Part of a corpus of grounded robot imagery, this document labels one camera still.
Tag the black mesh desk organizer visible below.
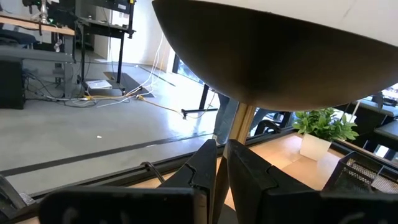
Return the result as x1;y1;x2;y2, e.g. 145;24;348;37
322;151;398;195

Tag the black standing desk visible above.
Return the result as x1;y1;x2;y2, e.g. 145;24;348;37
76;0;137;94

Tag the black floor stand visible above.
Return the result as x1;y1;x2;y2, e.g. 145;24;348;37
181;83;219;119

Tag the white flat box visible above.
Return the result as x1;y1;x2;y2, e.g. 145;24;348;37
85;80;113;90

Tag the black floor mat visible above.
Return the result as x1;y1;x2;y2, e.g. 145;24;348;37
103;72;155;98

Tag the black computer tower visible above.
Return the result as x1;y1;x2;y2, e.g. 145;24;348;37
0;58;25;110

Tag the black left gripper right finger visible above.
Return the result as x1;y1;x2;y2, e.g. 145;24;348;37
226;139;398;224

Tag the yellow floor cable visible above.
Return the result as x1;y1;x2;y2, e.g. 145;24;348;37
83;93;187;118

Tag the white globe table lamp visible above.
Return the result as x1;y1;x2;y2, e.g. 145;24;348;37
151;0;398;224

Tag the person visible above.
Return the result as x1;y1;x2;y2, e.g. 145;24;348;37
213;93;240;146

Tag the wooden top desk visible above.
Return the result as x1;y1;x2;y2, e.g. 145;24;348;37
0;12;77;99

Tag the green plant in white pot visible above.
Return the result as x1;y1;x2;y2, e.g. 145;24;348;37
292;107;361;162

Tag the black cable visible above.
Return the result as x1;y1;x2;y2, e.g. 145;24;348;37
139;161;165;184

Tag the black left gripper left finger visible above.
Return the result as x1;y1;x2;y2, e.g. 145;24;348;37
39;139;218;224

